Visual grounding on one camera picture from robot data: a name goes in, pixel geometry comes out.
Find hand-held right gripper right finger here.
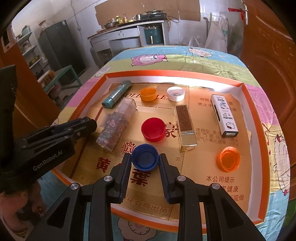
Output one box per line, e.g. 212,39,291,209
158,153,266,241

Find teal marker pen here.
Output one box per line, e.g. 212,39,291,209
102,80,133,109

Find person's left hand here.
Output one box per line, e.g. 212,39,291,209
0,181,50,241

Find cardboard sheets on wall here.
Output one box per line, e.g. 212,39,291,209
95,0,200,25

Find white cartoon print lighter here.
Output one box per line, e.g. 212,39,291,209
211,94,240,138

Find gold lighter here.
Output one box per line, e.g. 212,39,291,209
174,105,198,152

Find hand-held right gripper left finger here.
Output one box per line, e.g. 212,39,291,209
25,153,132,241

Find white bottle cap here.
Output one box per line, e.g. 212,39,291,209
167,86,186,102

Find wooden door panel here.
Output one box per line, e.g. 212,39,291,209
0,25,60,130

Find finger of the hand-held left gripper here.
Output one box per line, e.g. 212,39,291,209
22,116,93,149
53,120,98,144

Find wooden door with handle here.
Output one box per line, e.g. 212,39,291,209
240,0,296,163

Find yellow-orange bottle cap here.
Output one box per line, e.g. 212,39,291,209
140,87,158,102

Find large white plastic bag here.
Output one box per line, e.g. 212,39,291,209
205,11,229,53

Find green stool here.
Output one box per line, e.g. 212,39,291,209
43,65,83,93

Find teal air fryer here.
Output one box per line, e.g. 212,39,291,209
144,26,162,45

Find storage shelf rack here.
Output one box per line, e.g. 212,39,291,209
15,25,55,84

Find bright orange bottle cap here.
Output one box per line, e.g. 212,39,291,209
217,146,241,172

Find red bottle cap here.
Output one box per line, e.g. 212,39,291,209
141,117,166,142

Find metal strike plate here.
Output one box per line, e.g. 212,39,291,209
1,35,12,49

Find dark refrigerator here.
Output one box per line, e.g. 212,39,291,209
38,20,87,75

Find cardboard box tray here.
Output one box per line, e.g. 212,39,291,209
50,71,272,225

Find black gas stove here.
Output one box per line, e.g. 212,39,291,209
136,10,167,21

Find blue bottle cap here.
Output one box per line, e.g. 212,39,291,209
131,144,160,171

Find small white plastic bag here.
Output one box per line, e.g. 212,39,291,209
188,36,201,48

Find white kitchen cabinet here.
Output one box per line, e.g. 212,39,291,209
87,20,170,64

